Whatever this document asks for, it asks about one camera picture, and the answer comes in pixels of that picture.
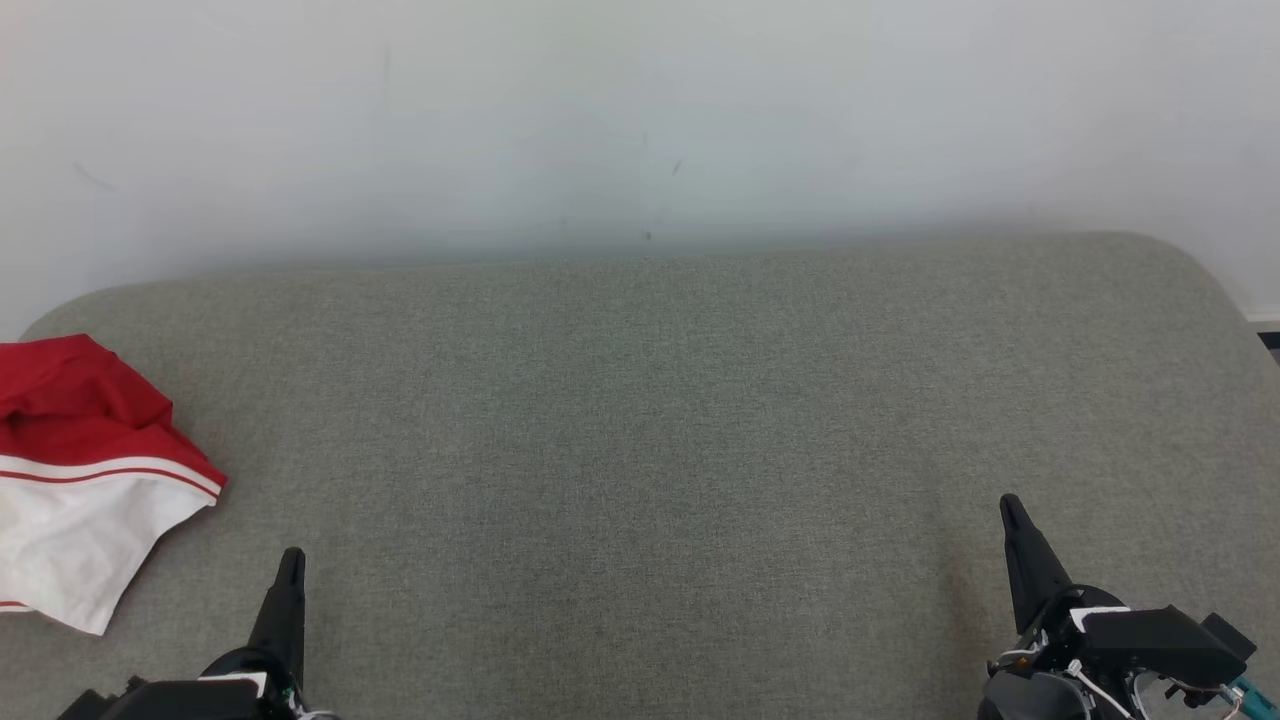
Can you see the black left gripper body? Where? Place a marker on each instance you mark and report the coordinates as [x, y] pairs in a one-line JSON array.
[[275, 690]]

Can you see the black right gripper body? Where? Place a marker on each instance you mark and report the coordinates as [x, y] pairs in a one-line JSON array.
[[1030, 695]]

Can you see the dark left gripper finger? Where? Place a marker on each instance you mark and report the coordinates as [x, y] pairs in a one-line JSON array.
[[285, 610]]

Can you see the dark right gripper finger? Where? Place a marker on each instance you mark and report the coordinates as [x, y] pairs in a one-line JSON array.
[[1028, 565]]

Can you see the red jersey with black lettering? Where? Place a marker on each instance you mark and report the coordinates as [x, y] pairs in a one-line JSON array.
[[80, 420]]

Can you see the grey fabric sofa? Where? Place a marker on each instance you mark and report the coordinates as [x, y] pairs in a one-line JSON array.
[[640, 450]]

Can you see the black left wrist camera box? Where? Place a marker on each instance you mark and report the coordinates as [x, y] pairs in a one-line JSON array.
[[170, 702]]

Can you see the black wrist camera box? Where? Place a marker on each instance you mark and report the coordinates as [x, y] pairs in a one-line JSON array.
[[1160, 640], [170, 702]]

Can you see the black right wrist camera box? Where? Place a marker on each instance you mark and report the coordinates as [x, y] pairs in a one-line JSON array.
[[1160, 640]]

